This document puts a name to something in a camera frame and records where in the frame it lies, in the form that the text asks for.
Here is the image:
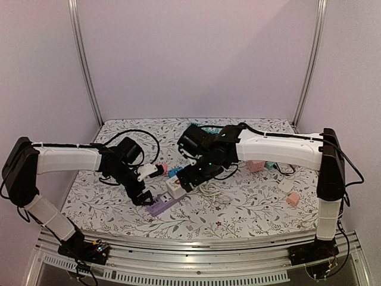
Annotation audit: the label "white tiger plug adapter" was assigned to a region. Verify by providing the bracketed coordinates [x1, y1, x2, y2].
[165, 176, 188, 199]

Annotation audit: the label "white coiled power cord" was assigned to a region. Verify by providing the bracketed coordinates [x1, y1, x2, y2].
[196, 182, 232, 206]

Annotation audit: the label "salmon small cube adapter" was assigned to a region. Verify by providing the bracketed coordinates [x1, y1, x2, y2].
[286, 192, 300, 207]

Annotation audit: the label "purple power strip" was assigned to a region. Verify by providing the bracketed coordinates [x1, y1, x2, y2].
[146, 192, 183, 217]

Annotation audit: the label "pink cube socket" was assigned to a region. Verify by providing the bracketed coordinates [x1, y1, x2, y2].
[246, 160, 266, 173]

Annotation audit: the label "aluminium front rail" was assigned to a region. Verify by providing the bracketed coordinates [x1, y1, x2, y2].
[22, 229, 370, 286]

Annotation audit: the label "blue flat plug adapter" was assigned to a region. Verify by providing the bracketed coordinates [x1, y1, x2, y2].
[167, 167, 183, 178]

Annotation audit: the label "teal small adapter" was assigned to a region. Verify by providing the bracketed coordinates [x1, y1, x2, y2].
[265, 161, 276, 169]

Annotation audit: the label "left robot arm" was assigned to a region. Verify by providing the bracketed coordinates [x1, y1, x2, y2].
[1, 136, 164, 265]

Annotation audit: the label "pink flat plug adapter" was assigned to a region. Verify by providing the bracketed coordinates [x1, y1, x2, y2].
[156, 164, 168, 176]

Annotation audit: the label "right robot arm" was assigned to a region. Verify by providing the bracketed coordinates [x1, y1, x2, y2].
[177, 122, 364, 265]

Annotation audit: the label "right aluminium frame post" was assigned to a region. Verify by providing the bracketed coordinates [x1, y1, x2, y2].
[292, 0, 327, 130]

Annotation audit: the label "aluminium frame post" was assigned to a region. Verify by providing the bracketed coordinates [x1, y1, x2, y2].
[67, 0, 104, 127]
[292, 0, 327, 130]

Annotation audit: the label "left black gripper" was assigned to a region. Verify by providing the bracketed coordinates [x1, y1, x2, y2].
[108, 164, 154, 206]

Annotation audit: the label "teal power strip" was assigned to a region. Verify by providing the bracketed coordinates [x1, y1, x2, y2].
[186, 122, 222, 134]

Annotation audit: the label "left aluminium frame post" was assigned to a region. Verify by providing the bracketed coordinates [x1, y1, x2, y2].
[67, 0, 104, 127]

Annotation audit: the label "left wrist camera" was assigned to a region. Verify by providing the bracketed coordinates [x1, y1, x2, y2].
[137, 164, 160, 182]

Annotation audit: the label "floral table mat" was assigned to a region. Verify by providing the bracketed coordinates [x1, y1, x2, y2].
[61, 118, 334, 240]

